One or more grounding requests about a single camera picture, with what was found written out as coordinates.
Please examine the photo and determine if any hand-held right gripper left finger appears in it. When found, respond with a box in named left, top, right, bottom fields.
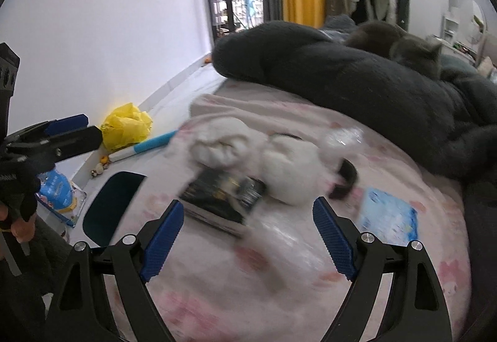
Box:
left=47, top=199, right=185, bottom=342

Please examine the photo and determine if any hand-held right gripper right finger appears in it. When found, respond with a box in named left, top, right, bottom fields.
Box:
left=312, top=196, right=453, bottom=342

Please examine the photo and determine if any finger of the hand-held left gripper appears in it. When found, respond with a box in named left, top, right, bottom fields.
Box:
left=8, top=114, right=89, bottom=145
left=6, top=126, right=103, bottom=172

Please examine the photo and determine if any light blue tissue packet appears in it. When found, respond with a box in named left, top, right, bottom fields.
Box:
left=356, top=187, right=420, bottom=245

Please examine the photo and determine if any white sock with black cuff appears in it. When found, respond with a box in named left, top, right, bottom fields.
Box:
left=260, top=133, right=317, bottom=207

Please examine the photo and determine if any clear plastic wrapper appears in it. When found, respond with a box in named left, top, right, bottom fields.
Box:
left=324, top=127, right=366, bottom=160

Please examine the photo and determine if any person's left forearm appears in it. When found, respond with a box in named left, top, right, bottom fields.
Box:
left=0, top=210, right=74, bottom=342

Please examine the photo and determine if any person's left hand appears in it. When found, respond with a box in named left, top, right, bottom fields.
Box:
left=0, top=161, right=40, bottom=250

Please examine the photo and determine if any yellow plastic bag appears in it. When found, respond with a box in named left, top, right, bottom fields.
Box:
left=100, top=102, right=154, bottom=152

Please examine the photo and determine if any blue and white bag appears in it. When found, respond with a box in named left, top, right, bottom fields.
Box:
left=37, top=167, right=88, bottom=228

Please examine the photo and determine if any dark teal bin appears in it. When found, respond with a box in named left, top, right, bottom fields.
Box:
left=82, top=170, right=147, bottom=250

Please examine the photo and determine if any black cloth piece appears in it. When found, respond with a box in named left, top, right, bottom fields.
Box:
left=328, top=158, right=358, bottom=200

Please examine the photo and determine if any turquoise and white stick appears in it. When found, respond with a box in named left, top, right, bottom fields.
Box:
left=109, top=129, right=180, bottom=164

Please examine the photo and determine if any pink printed bedsheet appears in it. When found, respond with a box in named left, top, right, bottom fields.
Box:
left=105, top=78, right=472, bottom=342

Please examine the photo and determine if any dark grey fleece blanket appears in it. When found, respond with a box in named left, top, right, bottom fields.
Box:
left=213, top=20, right=497, bottom=187

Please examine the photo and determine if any grey cat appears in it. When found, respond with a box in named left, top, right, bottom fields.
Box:
left=389, top=35, right=443, bottom=79

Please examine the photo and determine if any dark brown-grey cat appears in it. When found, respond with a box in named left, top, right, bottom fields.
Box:
left=345, top=21, right=406, bottom=57

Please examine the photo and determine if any blue-grey blanket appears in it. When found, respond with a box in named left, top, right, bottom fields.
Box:
left=324, top=14, right=358, bottom=30

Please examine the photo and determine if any beige padded headboard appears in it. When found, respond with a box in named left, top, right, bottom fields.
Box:
left=474, top=34, right=497, bottom=73

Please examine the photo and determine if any white shelf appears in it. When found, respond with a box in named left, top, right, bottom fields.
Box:
left=443, top=6, right=463, bottom=42

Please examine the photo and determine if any dark green jacket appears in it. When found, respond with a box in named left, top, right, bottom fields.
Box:
left=396, top=0, right=411, bottom=30

